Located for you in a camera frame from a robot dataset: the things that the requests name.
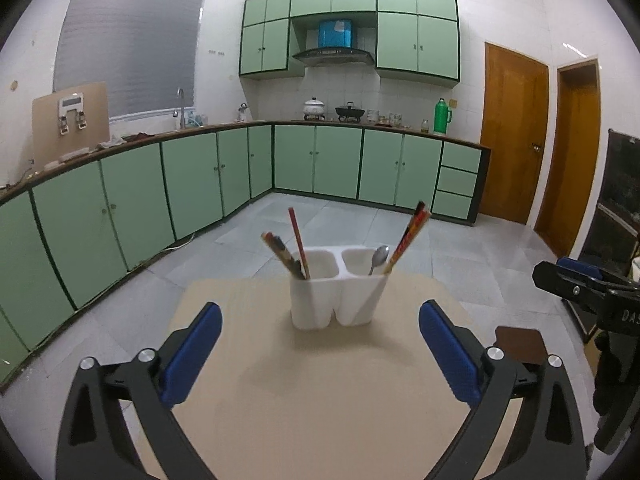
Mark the cardboard board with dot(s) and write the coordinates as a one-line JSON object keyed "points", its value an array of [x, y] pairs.
{"points": [[47, 125]]}

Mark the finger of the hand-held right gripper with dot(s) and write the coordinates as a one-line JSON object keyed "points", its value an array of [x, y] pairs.
{"points": [[580, 268], [565, 282]]}

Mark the brown stool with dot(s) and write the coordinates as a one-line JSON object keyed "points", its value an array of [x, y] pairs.
{"points": [[520, 342]]}

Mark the long green base cabinet run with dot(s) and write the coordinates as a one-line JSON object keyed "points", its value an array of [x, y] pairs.
{"points": [[135, 200]]}

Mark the grey window blind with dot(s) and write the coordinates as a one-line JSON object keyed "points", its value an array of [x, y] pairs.
{"points": [[130, 45]]}

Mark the white bracket with clamps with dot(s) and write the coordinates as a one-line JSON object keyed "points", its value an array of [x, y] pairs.
{"points": [[71, 101]]}

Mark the plain wooden door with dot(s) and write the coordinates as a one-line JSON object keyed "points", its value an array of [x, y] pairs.
{"points": [[570, 160]]}

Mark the green wall cabinet narrow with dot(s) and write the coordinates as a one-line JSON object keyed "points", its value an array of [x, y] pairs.
{"points": [[265, 45]]}

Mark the black wok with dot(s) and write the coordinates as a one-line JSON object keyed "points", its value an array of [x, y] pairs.
{"points": [[350, 110]]}

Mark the range hood blue film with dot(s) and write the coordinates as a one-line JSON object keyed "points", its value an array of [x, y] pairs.
{"points": [[335, 35]]}

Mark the green base cabinet under stove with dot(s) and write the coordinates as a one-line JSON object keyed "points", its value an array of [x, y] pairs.
{"points": [[340, 160]]}

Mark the green wall cabinet wide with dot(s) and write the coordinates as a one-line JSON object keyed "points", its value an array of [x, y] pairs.
{"points": [[417, 40]]}

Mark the metal faucet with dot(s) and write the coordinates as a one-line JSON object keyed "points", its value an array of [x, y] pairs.
{"points": [[182, 110]]}

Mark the black cabinet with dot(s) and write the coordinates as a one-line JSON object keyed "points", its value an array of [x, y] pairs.
{"points": [[620, 185]]}

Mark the metal spoon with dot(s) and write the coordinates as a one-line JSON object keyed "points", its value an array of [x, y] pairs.
{"points": [[382, 255]]}

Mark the green cabinet above hood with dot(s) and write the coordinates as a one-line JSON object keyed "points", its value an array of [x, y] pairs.
{"points": [[332, 0]]}

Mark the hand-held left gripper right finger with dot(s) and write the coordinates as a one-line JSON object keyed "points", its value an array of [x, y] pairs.
{"points": [[450, 355]]}

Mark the white cooking pot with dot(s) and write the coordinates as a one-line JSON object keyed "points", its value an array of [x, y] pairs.
{"points": [[315, 107]]}

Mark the green thermos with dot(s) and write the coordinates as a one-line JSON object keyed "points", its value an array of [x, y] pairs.
{"points": [[441, 117]]}

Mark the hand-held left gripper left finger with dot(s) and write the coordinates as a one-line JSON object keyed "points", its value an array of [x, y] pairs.
{"points": [[192, 350]]}

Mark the white utensil holder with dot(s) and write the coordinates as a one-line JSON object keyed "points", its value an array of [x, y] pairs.
{"points": [[320, 305]]}

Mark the green drawer unit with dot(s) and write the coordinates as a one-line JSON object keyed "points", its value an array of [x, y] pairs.
{"points": [[457, 180]]}

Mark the row of seasoning jars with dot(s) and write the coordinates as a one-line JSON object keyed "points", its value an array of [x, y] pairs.
{"points": [[385, 119]]}

